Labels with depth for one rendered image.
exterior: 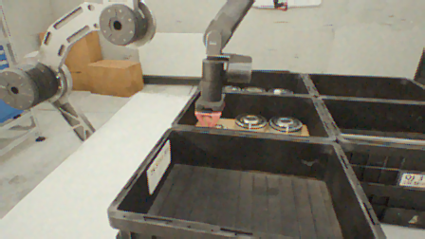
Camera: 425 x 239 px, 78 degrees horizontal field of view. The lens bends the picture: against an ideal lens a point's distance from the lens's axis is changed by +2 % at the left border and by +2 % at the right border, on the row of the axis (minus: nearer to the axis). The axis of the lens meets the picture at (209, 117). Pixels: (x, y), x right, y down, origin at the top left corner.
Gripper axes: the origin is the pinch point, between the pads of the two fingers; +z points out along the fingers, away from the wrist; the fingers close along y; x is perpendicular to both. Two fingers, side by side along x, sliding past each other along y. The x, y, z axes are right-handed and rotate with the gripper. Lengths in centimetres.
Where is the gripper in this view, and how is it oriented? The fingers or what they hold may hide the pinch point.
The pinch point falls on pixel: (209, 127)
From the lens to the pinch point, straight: 74.4
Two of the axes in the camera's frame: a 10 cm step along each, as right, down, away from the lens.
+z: -0.5, 9.1, 4.2
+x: -9.8, -1.3, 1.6
